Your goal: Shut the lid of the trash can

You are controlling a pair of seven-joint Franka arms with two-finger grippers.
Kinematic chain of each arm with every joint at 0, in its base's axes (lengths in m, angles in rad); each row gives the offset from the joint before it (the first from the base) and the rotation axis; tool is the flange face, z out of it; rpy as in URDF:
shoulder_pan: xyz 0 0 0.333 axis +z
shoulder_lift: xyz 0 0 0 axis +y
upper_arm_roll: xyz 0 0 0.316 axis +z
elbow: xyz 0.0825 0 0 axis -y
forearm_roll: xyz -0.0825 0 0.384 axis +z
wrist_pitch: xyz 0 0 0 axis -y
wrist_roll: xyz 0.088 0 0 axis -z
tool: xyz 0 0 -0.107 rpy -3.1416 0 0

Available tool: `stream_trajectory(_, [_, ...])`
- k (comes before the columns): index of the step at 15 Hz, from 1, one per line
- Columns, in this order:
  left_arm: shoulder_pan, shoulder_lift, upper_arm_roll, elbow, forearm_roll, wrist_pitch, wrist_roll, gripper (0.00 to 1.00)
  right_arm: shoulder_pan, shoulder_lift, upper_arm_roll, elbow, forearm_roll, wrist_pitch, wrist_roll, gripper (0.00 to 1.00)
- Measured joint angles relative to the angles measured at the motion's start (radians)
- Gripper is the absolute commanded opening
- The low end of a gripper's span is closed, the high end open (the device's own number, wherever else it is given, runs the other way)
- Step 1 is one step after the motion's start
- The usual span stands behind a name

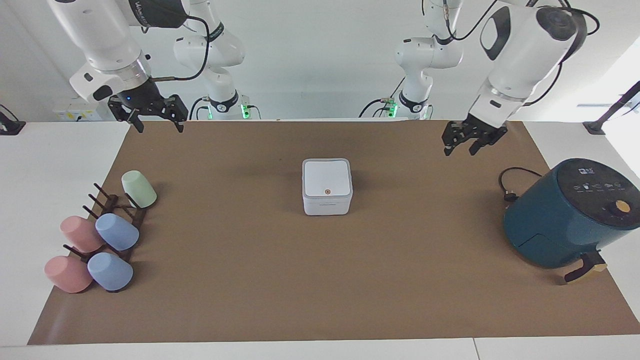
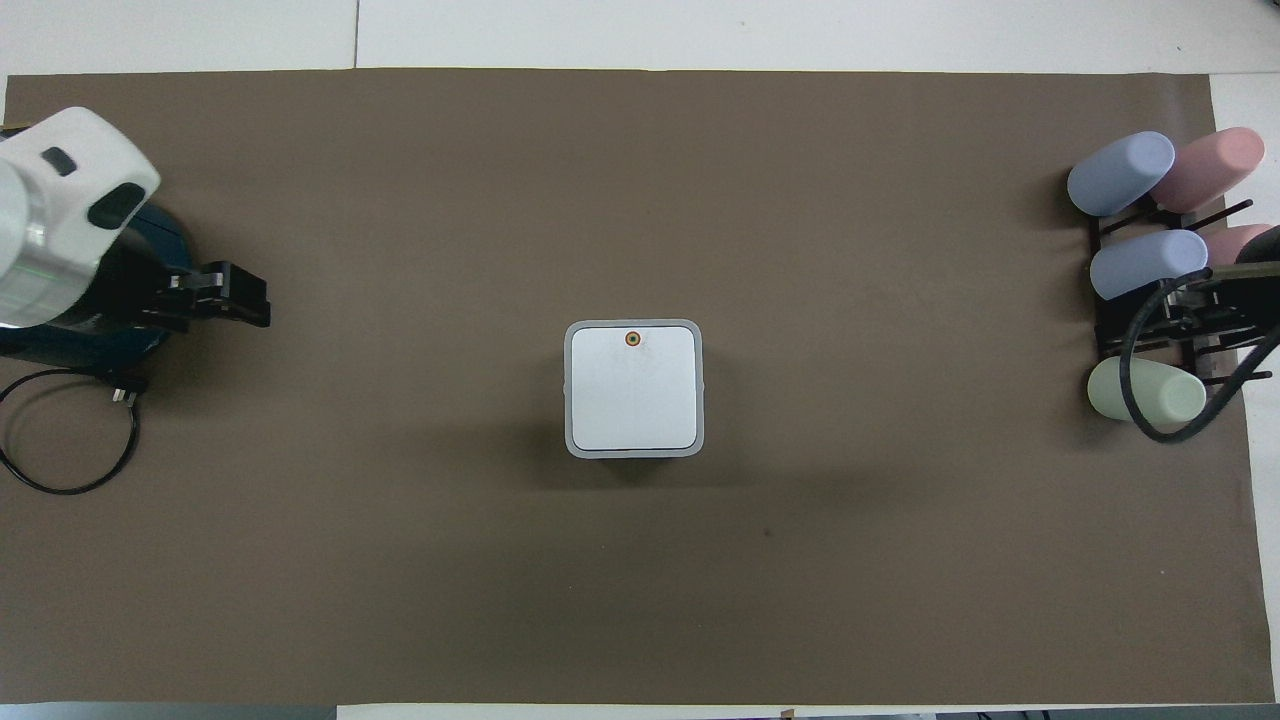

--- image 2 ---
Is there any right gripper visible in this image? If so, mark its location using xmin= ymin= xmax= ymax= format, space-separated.
xmin=1212 ymin=226 xmax=1280 ymax=343

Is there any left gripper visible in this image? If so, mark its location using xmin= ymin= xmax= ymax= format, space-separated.
xmin=0 ymin=200 xmax=197 ymax=377

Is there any white square trash can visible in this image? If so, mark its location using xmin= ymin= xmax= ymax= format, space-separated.
xmin=563 ymin=319 xmax=705 ymax=460

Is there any pink plastic cup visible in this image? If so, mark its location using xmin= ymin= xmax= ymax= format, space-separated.
xmin=1150 ymin=126 xmax=1267 ymax=214
xmin=1204 ymin=223 xmax=1275 ymax=268

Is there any black cup rack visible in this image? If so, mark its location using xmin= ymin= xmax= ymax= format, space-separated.
xmin=1086 ymin=196 xmax=1273 ymax=389

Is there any lavender blue plastic cup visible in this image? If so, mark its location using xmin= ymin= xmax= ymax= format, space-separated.
xmin=1088 ymin=229 xmax=1210 ymax=302
xmin=1066 ymin=130 xmax=1178 ymax=218

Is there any pale green plastic cup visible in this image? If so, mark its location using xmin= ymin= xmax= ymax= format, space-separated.
xmin=1086 ymin=356 xmax=1209 ymax=424

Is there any black cable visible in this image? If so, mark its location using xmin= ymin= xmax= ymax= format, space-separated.
xmin=1118 ymin=268 xmax=1280 ymax=444
xmin=0 ymin=367 xmax=150 ymax=496

